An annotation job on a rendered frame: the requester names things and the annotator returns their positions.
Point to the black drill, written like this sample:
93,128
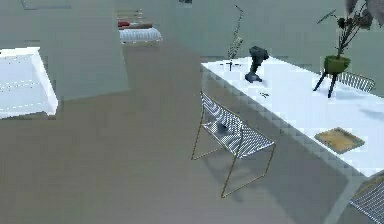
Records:
256,63

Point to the green potted house plant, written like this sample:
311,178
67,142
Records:
336,63

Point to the tan book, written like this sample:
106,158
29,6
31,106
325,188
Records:
339,140

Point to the small dark object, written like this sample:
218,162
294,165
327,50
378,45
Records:
264,95

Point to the red pillow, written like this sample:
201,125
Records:
123,24

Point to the dark wall picture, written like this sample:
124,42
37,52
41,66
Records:
185,1

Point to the white chest of drawers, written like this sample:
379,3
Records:
23,83

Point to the white table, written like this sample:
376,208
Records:
300,100

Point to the thin dry branch plant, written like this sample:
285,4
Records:
236,40

